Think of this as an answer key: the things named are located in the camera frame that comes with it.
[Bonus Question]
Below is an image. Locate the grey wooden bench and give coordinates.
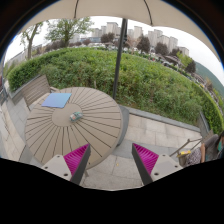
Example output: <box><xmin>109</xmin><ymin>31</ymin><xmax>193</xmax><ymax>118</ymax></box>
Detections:
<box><xmin>21</xmin><ymin>75</ymin><xmax>57</xmax><ymax>108</ymax></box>

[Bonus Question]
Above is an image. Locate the seated person at right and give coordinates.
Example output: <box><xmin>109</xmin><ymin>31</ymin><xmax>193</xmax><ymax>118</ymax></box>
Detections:
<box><xmin>185</xmin><ymin>131</ymin><xmax>224</xmax><ymax>167</ymax></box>

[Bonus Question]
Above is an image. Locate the black umbrella pole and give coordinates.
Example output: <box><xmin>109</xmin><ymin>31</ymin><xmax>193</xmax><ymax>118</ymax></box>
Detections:
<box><xmin>112</xmin><ymin>18</ymin><xmax>128</xmax><ymax>100</ymax></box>

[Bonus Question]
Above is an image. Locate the round slatted outdoor table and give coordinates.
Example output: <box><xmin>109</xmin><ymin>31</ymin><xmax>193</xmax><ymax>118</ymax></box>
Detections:
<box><xmin>25</xmin><ymin>87</ymin><xmax>123</xmax><ymax>169</ymax></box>

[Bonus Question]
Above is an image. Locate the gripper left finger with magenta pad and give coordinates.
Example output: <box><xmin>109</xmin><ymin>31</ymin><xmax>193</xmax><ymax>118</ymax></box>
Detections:
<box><xmin>42</xmin><ymin>143</ymin><xmax>91</xmax><ymax>185</ymax></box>

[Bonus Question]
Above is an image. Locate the beige patio umbrella canopy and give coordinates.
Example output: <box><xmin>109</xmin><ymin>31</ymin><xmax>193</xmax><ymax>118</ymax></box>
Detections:
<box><xmin>20</xmin><ymin>0</ymin><xmax>221</xmax><ymax>60</ymax></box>

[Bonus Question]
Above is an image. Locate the green hedge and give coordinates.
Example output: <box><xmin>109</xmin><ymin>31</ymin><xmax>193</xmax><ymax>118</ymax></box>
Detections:
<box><xmin>7</xmin><ymin>48</ymin><xmax>224</xmax><ymax>133</ymax></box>

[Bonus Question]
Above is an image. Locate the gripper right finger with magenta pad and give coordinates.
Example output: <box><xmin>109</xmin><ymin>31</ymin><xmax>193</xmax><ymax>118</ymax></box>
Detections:
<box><xmin>132</xmin><ymin>143</ymin><xmax>182</xmax><ymax>185</ymax></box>

